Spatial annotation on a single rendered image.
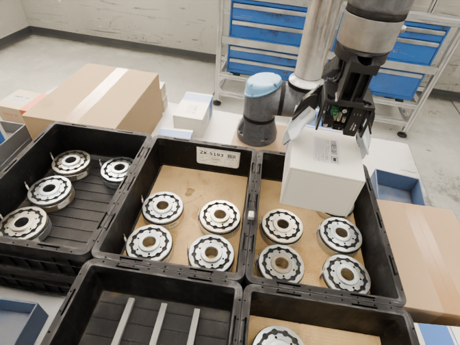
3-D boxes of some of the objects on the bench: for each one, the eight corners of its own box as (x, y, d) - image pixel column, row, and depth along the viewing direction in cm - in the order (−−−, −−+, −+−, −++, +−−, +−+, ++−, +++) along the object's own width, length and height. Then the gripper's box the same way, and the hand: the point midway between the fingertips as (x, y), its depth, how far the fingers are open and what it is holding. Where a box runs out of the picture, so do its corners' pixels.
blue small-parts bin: (367, 181, 112) (374, 168, 107) (410, 192, 109) (419, 178, 104) (369, 222, 97) (378, 209, 93) (419, 235, 95) (430, 222, 90)
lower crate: (75, 176, 103) (64, 149, 95) (161, 189, 102) (157, 162, 94) (-7, 287, 74) (-32, 261, 66) (111, 307, 73) (100, 283, 64)
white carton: (163, 146, 119) (161, 126, 112) (193, 148, 118) (192, 130, 112) (148, 181, 104) (145, 161, 98) (183, 185, 104) (182, 165, 98)
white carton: (187, 109, 139) (186, 91, 133) (212, 112, 138) (213, 95, 132) (174, 133, 125) (172, 115, 119) (202, 138, 124) (202, 120, 118)
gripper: (290, 49, 39) (266, 163, 53) (447, 73, 37) (380, 185, 51) (294, 28, 45) (272, 135, 59) (428, 47, 43) (373, 153, 57)
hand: (322, 148), depth 57 cm, fingers closed on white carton, 13 cm apart
